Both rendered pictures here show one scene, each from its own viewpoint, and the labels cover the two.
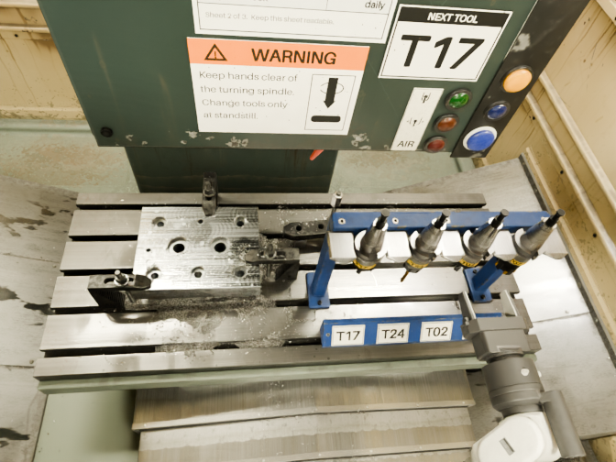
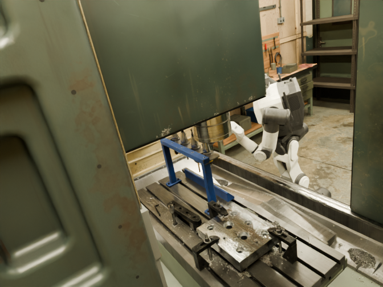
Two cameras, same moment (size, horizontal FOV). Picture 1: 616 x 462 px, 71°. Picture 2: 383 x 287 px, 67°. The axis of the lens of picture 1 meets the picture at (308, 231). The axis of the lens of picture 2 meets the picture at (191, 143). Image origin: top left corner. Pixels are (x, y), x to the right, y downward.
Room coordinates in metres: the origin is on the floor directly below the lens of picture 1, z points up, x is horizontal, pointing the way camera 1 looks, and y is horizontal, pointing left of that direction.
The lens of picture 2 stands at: (0.89, 1.21, 1.88)
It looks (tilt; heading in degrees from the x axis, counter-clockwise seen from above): 23 degrees down; 255
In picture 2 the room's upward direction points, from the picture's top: 11 degrees counter-clockwise
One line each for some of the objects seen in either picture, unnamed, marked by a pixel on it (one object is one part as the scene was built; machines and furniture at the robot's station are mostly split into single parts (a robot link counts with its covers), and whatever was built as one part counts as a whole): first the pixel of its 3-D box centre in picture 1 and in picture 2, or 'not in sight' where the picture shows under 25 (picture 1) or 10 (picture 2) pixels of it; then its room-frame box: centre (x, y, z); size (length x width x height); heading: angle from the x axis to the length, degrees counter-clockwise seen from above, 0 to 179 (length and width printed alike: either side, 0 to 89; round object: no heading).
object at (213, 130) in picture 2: not in sight; (210, 122); (0.51, 0.17, 1.49); 0.16 x 0.16 x 0.12
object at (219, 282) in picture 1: (200, 250); (236, 234); (0.50, 0.25, 0.97); 0.29 x 0.23 x 0.05; 105
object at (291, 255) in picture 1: (272, 260); (218, 212); (0.51, 0.07, 0.97); 0.13 x 0.03 x 0.15; 105
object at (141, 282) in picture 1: (122, 287); (281, 240); (0.36, 0.39, 0.97); 0.13 x 0.03 x 0.15; 105
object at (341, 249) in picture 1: (342, 247); (213, 156); (0.44, -0.07, 1.21); 0.07 x 0.05 x 0.01; 15
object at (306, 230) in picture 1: (330, 232); (184, 214); (0.66, -0.06, 0.93); 0.26 x 0.05 x 0.06; 110
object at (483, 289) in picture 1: (503, 259); (169, 163); (0.60, -0.48, 1.05); 0.10 x 0.05 x 0.30; 15
